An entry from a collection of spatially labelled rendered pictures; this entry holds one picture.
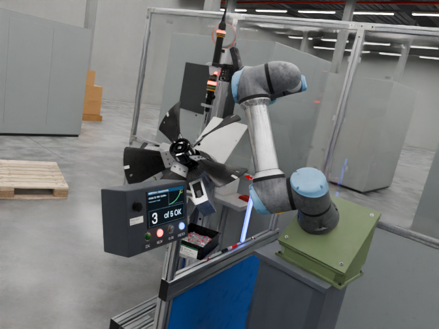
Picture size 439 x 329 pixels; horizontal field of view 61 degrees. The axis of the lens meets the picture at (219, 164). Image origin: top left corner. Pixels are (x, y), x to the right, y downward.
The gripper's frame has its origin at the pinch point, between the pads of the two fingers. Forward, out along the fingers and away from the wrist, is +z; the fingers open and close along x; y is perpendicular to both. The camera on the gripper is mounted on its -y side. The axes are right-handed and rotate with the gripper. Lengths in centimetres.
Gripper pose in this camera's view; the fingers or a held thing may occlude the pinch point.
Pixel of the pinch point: (210, 63)
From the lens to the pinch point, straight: 189.8
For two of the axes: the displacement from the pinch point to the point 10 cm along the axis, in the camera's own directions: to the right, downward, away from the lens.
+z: -8.0, -2.7, 5.3
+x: 5.7, -0.7, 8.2
